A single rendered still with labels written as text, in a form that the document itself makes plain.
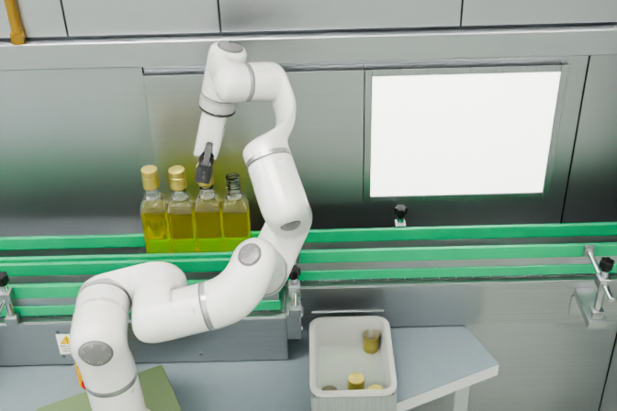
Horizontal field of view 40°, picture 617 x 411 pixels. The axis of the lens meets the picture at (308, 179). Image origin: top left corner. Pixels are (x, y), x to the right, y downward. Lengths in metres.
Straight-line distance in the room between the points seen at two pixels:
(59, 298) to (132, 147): 0.37
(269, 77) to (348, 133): 0.34
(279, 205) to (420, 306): 0.59
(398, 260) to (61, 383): 0.78
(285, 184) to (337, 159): 0.45
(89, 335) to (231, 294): 0.25
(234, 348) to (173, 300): 0.45
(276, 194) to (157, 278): 0.26
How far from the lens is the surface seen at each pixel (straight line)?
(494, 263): 1.92
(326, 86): 1.81
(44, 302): 1.90
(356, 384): 1.77
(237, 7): 1.78
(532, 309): 2.00
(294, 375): 1.88
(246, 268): 1.41
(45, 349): 1.96
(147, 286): 1.50
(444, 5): 1.79
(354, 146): 1.89
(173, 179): 1.78
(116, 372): 1.54
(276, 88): 1.60
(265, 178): 1.48
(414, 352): 1.93
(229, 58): 1.61
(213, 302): 1.44
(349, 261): 1.87
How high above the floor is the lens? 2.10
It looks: 33 degrees down
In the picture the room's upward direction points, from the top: 2 degrees counter-clockwise
